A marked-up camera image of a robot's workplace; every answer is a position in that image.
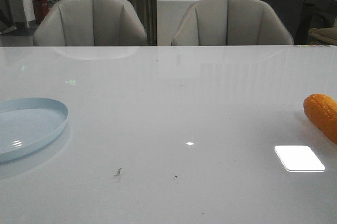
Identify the light blue round plate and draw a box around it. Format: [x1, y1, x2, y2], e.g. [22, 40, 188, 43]
[1, 97, 69, 162]

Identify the orange plastic corn cob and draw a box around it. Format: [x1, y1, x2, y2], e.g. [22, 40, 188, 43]
[303, 94, 336, 144]

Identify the right beige upholstered chair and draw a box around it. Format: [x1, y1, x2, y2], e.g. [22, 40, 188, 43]
[172, 0, 293, 46]

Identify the beige upholstered chair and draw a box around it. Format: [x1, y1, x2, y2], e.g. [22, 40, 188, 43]
[172, 0, 293, 46]
[33, 0, 147, 47]

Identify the left beige upholstered chair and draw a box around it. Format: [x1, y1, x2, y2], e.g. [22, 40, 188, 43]
[33, 0, 147, 47]

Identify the red trash bin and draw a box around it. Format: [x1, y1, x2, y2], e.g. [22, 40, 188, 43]
[32, 0, 49, 24]

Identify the beige seat cushion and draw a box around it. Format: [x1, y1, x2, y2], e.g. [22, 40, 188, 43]
[308, 27, 336, 45]

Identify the dark wooden side chair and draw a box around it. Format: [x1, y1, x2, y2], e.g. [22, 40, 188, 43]
[294, 0, 336, 44]

